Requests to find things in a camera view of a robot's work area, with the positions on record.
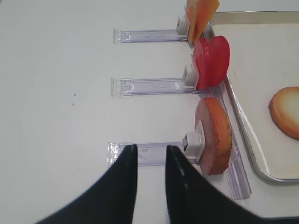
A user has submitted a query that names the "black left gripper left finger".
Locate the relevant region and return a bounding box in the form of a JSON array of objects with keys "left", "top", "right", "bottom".
[{"left": 40, "top": 145, "right": 137, "bottom": 224}]

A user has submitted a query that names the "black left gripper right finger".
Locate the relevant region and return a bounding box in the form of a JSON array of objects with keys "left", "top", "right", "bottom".
[{"left": 165, "top": 146, "right": 268, "bottom": 224}]

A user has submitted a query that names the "rear tomato slice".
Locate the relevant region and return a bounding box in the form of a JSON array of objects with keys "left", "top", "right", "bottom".
[{"left": 193, "top": 37, "right": 210, "bottom": 90}]

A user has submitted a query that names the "tomato slice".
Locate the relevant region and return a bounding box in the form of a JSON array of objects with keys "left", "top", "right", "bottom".
[
  {"left": 207, "top": 35, "right": 230, "bottom": 87},
  {"left": 193, "top": 37, "right": 210, "bottom": 90}
]

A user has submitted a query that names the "front tomato slice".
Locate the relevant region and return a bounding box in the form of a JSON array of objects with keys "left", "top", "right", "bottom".
[{"left": 207, "top": 35, "right": 230, "bottom": 87}]

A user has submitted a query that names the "front cheese slice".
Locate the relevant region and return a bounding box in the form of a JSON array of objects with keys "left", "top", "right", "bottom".
[{"left": 193, "top": 0, "right": 220, "bottom": 42}]

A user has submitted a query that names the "cheese slice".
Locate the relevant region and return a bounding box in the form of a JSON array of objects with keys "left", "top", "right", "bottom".
[
  {"left": 185, "top": 0, "right": 199, "bottom": 44},
  {"left": 193, "top": 0, "right": 220, "bottom": 42}
]

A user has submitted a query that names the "rear cheese slice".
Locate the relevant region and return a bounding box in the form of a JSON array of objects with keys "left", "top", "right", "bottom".
[{"left": 185, "top": 0, "right": 199, "bottom": 44}]

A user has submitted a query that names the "clear left acrylic rack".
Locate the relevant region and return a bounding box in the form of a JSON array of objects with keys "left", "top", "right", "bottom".
[{"left": 111, "top": 29, "right": 252, "bottom": 200}]

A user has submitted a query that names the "bun slice on left rack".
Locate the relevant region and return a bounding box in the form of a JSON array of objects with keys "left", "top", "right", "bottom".
[{"left": 194, "top": 97, "right": 232, "bottom": 175}]

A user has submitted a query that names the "bun slice on tray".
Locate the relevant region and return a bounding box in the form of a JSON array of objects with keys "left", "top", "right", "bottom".
[{"left": 269, "top": 86, "right": 299, "bottom": 140}]

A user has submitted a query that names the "white metal tray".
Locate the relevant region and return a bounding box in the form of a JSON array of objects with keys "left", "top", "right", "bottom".
[{"left": 209, "top": 11, "right": 299, "bottom": 182}]

